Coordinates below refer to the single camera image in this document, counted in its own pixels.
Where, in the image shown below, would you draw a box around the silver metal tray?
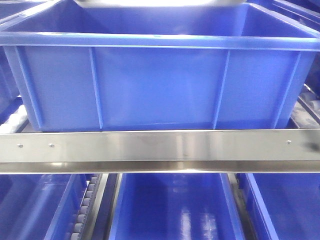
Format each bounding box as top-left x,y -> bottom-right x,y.
75,0 -> 246,8

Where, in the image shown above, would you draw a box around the blue target box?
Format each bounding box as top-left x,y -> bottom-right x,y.
0,0 -> 320,132

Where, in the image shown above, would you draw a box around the lower middle blue bin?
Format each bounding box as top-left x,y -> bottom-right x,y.
109,173 -> 245,240

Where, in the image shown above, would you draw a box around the blue bin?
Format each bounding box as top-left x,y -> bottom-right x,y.
0,174 -> 87,240
109,173 -> 245,240
237,173 -> 320,240

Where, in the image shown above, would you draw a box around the steel front crossbar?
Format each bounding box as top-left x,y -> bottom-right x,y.
0,129 -> 320,174

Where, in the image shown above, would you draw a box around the lower right blue bin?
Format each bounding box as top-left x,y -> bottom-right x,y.
237,173 -> 320,240

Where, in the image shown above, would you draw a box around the lower left blue bin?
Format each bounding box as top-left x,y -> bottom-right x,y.
0,174 -> 87,240

